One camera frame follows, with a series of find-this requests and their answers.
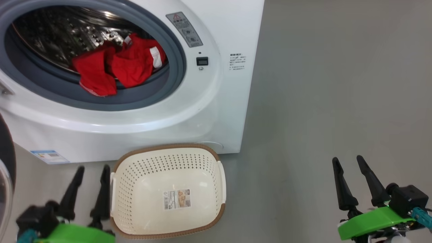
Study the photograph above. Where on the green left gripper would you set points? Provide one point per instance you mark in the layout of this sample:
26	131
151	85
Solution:
77	234

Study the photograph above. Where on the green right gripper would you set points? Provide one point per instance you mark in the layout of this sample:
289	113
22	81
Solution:
371	221

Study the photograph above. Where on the washing machine door glass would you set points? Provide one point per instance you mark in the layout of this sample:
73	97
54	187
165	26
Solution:
6	145

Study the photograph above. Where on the red and white jersey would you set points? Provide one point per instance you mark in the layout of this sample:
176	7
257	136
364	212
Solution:
131	64

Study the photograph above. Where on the cream laundry basket brown rim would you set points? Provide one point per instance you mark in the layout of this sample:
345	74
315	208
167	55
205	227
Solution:
145	189

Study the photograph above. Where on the printed food package label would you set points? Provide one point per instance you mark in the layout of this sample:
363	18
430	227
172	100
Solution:
177	199

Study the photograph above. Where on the grey rubber door gasket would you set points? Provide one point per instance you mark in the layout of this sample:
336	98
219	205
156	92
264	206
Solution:
141	96

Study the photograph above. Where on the white front-load washing machine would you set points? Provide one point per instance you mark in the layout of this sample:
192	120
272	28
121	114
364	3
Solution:
219	118

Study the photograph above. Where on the stainless steel washing machine drum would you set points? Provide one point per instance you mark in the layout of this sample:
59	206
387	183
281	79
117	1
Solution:
50	37

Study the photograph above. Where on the blue energy label sticker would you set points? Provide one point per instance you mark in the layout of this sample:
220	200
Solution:
50	157

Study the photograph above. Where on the round white filter cover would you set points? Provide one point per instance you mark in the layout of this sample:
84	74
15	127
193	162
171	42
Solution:
214	145

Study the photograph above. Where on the grey warning sticker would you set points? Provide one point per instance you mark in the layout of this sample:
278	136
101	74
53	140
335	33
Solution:
185	29

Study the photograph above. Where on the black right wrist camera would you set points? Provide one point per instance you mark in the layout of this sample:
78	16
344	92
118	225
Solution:
406	199

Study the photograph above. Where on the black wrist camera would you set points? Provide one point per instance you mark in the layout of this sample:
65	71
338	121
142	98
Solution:
35	219
406	199

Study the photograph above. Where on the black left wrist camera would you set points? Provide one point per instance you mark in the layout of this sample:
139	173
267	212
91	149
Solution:
35	219

